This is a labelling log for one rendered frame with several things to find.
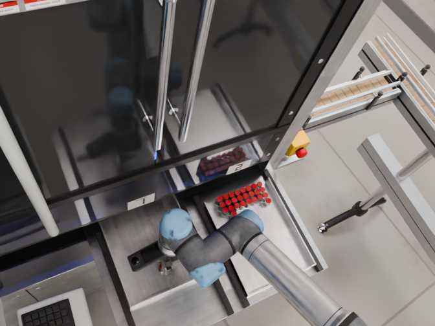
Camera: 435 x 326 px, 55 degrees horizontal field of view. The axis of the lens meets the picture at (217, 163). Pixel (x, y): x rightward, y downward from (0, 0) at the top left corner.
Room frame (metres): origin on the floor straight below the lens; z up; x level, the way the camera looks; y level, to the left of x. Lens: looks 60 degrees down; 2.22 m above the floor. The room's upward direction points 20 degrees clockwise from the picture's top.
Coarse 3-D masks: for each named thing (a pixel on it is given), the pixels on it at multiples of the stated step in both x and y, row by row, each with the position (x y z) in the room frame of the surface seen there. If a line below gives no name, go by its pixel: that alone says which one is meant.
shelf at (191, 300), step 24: (192, 192) 0.62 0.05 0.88; (216, 192) 0.66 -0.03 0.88; (192, 216) 0.54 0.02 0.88; (96, 240) 0.35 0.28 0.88; (312, 240) 0.61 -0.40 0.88; (96, 264) 0.28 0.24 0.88; (192, 288) 0.31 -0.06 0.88; (120, 312) 0.17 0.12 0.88; (144, 312) 0.20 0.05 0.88; (168, 312) 0.22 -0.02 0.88; (192, 312) 0.25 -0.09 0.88; (216, 312) 0.27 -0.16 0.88
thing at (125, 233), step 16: (144, 208) 0.51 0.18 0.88; (160, 208) 0.53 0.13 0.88; (112, 224) 0.42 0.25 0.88; (128, 224) 0.43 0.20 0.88; (144, 224) 0.45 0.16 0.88; (112, 240) 0.37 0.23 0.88; (128, 240) 0.39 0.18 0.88; (144, 240) 0.40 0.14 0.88; (112, 256) 0.31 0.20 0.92; (128, 272) 0.29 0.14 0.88; (144, 272) 0.31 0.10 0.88; (160, 272) 0.32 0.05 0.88; (176, 272) 0.34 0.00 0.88; (128, 288) 0.25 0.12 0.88; (144, 288) 0.26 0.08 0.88; (160, 288) 0.28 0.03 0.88; (176, 288) 0.29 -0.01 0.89
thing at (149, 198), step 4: (148, 196) 0.49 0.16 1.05; (152, 196) 0.49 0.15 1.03; (136, 200) 0.46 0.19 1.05; (140, 200) 0.47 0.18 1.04; (148, 200) 0.49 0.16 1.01; (152, 200) 0.50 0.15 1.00; (128, 204) 0.44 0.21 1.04; (132, 204) 0.45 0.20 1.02; (136, 204) 0.46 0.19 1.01; (140, 204) 0.47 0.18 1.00; (128, 208) 0.44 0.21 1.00; (132, 208) 0.45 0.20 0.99
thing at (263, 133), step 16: (0, 0) 0.34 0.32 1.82; (16, 0) 0.35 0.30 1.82; (80, 0) 0.40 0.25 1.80; (272, 128) 0.76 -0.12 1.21; (224, 144) 0.65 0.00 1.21; (240, 144) 0.68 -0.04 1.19; (176, 160) 0.54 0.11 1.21; (192, 160) 0.57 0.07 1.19; (128, 176) 0.45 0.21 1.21; (144, 176) 0.48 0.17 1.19; (80, 192) 0.36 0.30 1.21; (96, 192) 0.39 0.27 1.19; (176, 192) 0.55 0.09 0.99; (32, 208) 0.28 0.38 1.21; (0, 224) 0.23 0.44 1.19
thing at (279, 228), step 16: (272, 192) 0.73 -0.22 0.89; (208, 208) 0.59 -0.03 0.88; (256, 208) 0.65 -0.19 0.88; (272, 208) 0.67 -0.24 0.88; (272, 224) 0.61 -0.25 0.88; (288, 224) 0.63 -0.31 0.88; (272, 240) 0.56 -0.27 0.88; (288, 240) 0.58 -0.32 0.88; (240, 256) 0.46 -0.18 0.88; (288, 256) 0.52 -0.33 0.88; (304, 256) 0.54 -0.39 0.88; (240, 272) 0.41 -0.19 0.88; (256, 272) 0.43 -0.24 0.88; (256, 288) 0.38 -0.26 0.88
